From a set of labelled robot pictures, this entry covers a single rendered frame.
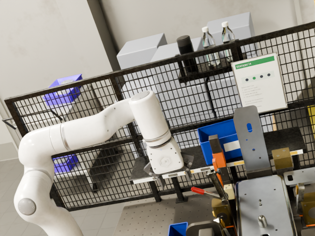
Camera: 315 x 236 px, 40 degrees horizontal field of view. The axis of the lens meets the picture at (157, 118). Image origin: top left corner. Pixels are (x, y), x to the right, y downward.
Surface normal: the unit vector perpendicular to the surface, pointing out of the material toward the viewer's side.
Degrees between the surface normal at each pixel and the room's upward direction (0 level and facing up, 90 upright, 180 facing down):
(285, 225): 0
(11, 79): 90
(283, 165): 90
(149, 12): 90
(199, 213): 0
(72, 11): 90
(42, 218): 127
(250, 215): 0
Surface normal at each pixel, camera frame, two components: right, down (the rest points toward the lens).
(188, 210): -0.29, -0.86
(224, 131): 0.00, 0.44
